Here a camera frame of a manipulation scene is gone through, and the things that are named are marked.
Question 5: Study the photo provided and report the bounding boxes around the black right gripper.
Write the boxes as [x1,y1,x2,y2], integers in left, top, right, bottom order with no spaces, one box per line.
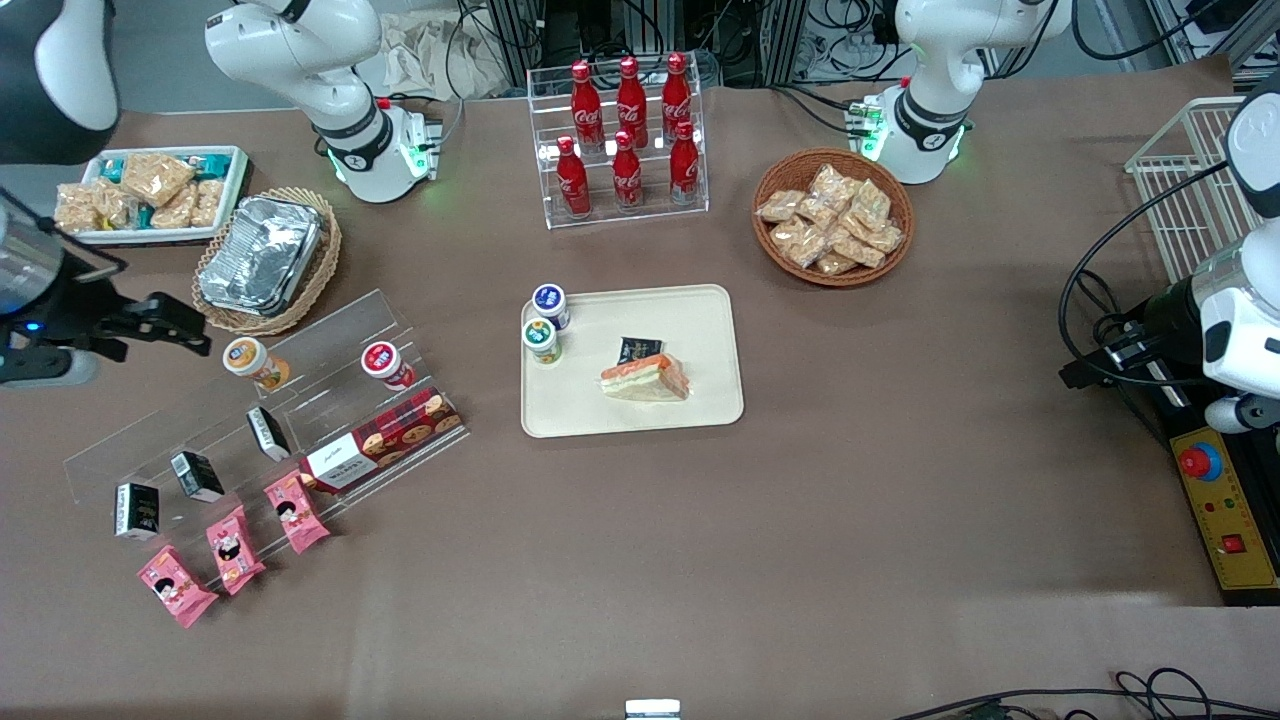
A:
[0,268,214,358]

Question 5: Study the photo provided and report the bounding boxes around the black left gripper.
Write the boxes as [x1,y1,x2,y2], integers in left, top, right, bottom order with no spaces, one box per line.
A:
[1058,278,1207,393]

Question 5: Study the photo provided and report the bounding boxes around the triangle sandwich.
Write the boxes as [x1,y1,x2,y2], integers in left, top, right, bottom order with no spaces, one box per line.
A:
[599,352,692,404]

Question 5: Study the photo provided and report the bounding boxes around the white rectangular snack tray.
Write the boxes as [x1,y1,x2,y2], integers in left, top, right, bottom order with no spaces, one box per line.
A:
[54,145,252,247]

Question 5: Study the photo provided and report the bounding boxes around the cream plastic tray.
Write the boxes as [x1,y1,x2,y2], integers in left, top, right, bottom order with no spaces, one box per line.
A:
[520,284,746,440]

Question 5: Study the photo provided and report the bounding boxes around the orange lid cup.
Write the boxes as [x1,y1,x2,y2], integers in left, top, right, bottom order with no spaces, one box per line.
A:
[221,336,292,394]

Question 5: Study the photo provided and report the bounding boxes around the black stand with metal plate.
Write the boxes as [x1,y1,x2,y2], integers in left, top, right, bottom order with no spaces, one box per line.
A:
[1148,375,1280,441]

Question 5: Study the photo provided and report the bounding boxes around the stacked foil containers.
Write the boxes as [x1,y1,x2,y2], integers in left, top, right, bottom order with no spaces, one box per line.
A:
[197,195,324,317]

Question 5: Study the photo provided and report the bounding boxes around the oval tan wicker basket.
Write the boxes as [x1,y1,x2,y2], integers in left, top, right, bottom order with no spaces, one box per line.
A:
[190,186,344,337]

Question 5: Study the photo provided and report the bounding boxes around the small black carton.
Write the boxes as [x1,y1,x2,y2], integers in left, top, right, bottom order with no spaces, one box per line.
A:
[169,451,227,504]
[114,482,162,542]
[244,404,292,462]

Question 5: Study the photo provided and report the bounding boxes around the large bagged cracker pack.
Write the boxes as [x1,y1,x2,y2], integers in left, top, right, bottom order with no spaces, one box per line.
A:
[119,151,197,207]

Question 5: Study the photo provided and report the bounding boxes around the clear acrylic tiered stand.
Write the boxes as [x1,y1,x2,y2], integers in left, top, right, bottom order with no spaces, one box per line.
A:
[64,289,472,563]

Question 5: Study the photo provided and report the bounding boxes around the yellow emergency stop control box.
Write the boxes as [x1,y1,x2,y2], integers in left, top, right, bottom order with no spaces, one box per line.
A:
[1168,425,1280,607]

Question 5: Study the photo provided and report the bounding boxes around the red lid cup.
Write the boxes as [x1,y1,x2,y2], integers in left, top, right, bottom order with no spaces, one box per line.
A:
[359,340,417,392]

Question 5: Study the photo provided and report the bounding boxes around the pink snack packet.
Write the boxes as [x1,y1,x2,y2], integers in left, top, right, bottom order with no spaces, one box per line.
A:
[136,544,220,630]
[204,504,268,597]
[262,471,332,555]

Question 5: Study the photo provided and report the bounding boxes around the red plaid cookie box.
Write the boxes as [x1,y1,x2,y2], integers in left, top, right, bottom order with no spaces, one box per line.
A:
[299,387,464,494]

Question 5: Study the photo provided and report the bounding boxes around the round brown wicker basket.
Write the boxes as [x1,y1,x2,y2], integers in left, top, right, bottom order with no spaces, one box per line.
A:
[751,148,915,290]

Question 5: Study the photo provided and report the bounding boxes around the green lid cup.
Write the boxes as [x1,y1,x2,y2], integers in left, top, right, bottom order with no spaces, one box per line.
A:
[521,318,562,367]

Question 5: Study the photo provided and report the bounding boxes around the blue lid cup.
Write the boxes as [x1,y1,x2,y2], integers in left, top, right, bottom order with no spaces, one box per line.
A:
[531,283,572,332]

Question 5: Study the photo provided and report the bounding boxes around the white cloth bag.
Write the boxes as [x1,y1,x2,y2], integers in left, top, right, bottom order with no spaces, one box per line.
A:
[374,8,513,101]

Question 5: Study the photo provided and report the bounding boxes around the clear acrylic bottle rack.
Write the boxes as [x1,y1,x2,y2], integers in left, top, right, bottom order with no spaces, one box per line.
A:
[526,61,710,232]

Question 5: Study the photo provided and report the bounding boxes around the red cola bottle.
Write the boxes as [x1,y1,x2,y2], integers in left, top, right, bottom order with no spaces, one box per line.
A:
[668,119,702,207]
[555,135,592,220]
[615,55,650,150]
[570,60,605,152]
[661,52,694,142]
[610,129,645,212]

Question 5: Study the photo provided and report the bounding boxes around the background equipment rack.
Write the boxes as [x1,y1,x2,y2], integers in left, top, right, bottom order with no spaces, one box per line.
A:
[455,0,906,91]

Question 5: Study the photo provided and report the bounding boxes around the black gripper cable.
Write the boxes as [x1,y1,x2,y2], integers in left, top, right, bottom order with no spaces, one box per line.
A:
[1057,160,1237,387]

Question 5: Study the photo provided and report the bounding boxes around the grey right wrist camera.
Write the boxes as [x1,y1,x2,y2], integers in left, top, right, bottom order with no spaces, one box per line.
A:
[0,340,102,389]

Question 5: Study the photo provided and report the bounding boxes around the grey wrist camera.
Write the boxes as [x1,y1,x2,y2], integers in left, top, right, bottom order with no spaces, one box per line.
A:
[0,340,102,389]
[1203,393,1280,437]

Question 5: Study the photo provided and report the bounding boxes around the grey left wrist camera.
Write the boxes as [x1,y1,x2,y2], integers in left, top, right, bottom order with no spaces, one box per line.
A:
[1203,393,1280,437]

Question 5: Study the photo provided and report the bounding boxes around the white wire basket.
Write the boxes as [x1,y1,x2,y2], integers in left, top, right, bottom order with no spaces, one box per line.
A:
[1124,96,1253,287]

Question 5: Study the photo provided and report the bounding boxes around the black floor cable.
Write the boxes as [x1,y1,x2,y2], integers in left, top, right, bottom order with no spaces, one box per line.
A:
[890,667,1280,720]

